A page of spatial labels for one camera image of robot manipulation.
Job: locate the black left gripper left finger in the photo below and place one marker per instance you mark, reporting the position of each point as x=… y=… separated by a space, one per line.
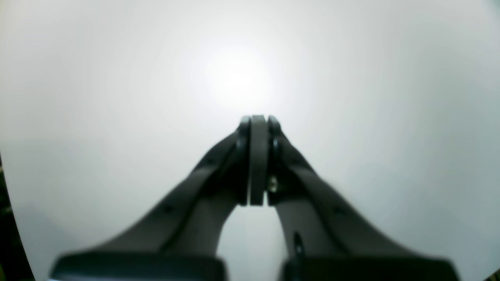
x=178 y=238

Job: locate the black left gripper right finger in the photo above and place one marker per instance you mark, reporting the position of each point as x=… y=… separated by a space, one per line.
x=326 y=238

